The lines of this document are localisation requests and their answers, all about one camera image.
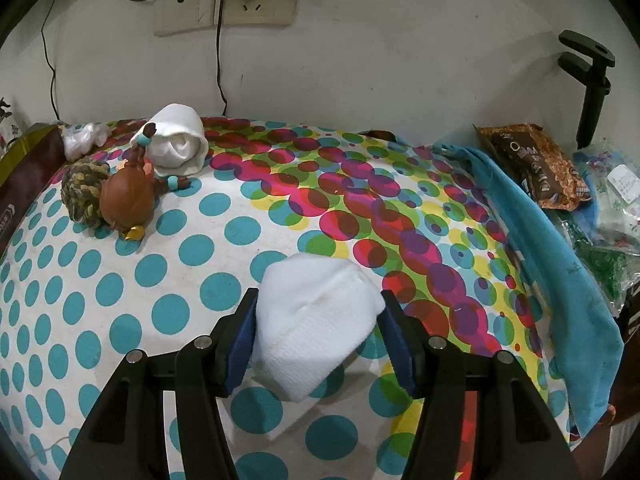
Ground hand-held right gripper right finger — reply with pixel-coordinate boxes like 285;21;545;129
380;289;581;480

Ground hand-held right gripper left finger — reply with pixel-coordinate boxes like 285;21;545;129
60;287;260;480

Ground white towel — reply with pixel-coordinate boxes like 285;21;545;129
252;254;387;402

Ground brown head doll figure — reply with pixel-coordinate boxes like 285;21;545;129
99;127;192;241

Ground small white bag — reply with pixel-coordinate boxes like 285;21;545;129
62;122;112;157

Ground gold tin box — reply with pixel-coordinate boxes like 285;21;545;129
0;124;68;261

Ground polka dot tablecloth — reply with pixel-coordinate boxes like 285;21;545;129
0;117;576;480

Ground blue cloth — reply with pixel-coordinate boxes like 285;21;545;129
432;142;626;438

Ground brown snack bag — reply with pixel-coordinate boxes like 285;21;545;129
474;124;593;210

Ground clear plastic bags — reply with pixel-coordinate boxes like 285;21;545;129
555;150;640;301

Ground black clamp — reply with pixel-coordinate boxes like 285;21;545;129
557;30;615;150

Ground black charger cable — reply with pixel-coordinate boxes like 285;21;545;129
214;0;228;117

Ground white wall socket plate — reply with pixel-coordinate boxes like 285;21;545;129
152;0;298;37

